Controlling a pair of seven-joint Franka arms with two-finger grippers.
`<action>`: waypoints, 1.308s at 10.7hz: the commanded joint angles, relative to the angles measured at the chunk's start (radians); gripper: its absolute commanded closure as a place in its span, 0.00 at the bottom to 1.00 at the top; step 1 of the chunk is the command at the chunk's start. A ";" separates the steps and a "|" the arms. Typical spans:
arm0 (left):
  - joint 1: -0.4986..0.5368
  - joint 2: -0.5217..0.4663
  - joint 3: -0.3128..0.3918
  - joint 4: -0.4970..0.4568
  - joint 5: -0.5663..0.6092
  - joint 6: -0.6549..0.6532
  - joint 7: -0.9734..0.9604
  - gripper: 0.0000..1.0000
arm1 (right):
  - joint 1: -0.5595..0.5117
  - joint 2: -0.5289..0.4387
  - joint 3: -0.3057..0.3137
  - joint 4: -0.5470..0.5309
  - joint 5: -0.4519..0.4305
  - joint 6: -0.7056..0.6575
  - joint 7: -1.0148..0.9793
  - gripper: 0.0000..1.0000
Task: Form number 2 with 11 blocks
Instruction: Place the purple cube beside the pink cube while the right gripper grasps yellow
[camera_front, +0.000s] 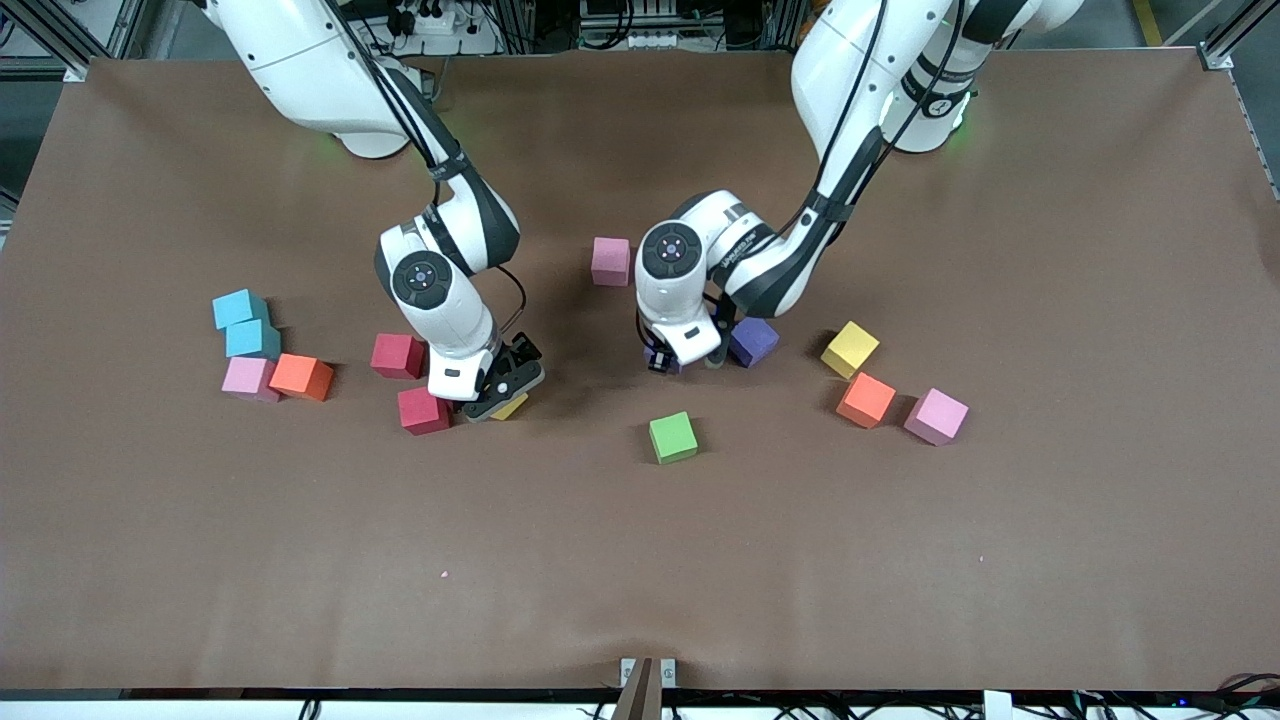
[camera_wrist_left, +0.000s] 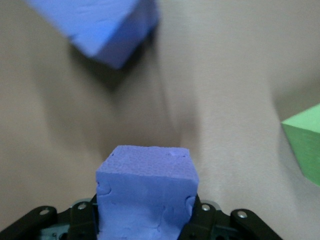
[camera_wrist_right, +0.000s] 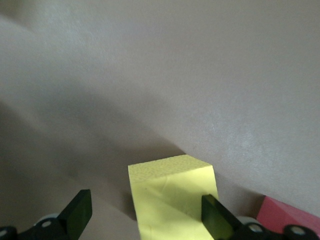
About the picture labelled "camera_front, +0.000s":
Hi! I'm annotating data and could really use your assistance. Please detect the brown table cover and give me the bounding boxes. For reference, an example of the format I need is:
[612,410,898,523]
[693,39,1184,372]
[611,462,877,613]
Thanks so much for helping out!
[0,45,1280,693]

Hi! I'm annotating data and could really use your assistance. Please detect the red foam cube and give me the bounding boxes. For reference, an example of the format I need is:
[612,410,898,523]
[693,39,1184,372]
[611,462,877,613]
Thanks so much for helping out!
[370,333,429,380]
[397,386,453,436]

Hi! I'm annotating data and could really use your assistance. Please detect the orange foam cube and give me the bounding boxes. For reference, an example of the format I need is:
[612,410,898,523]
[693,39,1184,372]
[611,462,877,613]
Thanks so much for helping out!
[268,353,336,403]
[836,372,898,429]

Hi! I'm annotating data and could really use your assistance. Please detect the green foam cube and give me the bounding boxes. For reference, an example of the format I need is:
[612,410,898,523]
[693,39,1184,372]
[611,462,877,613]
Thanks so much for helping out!
[649,411,699,465]

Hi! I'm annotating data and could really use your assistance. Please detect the black cable bundle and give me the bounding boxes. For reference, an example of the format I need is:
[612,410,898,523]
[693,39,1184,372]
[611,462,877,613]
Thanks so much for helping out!
[1205,672,1280,717]

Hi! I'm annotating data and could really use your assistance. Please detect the aluminium frame rail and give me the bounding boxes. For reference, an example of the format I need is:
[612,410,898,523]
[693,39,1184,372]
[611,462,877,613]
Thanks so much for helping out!
[1195,0,1280,201]
[0,0,131,83]

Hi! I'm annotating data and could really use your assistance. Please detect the white power strip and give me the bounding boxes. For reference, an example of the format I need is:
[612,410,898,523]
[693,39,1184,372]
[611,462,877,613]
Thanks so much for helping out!
[392,0,463,37]

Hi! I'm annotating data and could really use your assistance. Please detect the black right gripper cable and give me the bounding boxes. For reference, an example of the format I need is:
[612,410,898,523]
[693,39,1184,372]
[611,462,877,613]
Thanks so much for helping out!
[495,262,529,341]

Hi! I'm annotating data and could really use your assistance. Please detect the pink foam cube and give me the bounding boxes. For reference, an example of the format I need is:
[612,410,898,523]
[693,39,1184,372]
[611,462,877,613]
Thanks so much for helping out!
[221,356,283,404]
[904,388,970,447]
[591,237,632,288]

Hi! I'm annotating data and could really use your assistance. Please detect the silver metal bracket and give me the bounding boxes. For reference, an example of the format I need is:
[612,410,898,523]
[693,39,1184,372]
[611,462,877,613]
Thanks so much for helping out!
[620,657,677,691]

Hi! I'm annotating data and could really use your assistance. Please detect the cyan foam cube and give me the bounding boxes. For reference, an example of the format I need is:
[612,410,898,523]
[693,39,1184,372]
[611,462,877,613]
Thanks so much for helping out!
[212,289,271,331]
[225,319,282,361]

